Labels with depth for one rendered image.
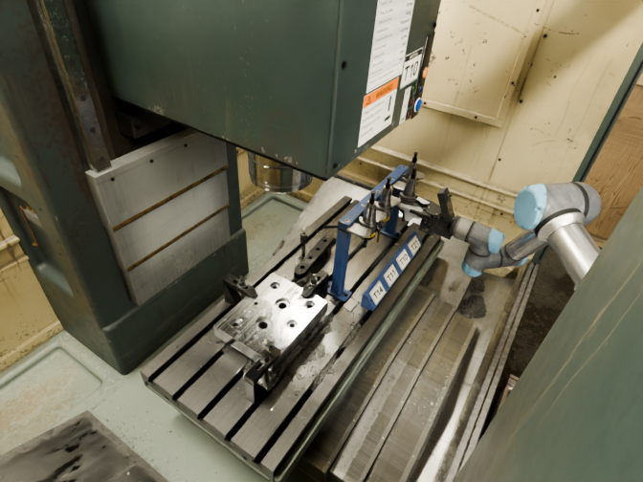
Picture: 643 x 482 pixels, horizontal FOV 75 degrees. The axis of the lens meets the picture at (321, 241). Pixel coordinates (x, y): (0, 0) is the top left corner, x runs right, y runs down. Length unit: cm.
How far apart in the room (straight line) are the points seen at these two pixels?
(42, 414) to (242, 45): 143
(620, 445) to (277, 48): 69
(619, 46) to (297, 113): 122
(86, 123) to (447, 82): 131
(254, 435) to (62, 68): 100
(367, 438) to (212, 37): 117
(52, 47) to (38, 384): 121
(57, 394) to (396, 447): 120
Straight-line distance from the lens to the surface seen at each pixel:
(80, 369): 187
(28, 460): 158
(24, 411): 186
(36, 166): 121
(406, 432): 147
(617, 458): 30
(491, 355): 163
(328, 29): 71
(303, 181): 99
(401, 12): 90
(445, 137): 194
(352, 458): 141
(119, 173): 127
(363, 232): 129
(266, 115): 84
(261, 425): 124
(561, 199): 119
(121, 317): 158
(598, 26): 174
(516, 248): 151
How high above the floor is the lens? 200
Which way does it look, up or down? 39 degrees down
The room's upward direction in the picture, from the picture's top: 4 degrees clockwise
